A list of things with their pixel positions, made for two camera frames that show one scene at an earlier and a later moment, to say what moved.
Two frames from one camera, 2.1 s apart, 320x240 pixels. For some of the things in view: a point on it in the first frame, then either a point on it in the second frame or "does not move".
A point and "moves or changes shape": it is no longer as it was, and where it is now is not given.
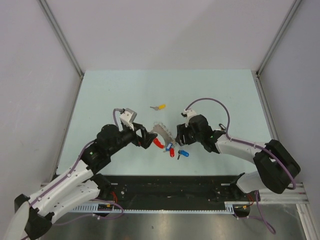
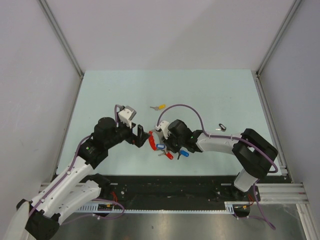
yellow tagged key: x=160 y=107 does not move
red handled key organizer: x=159 y=128 moves or changes shape
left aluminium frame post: x=56 y=27 does not move
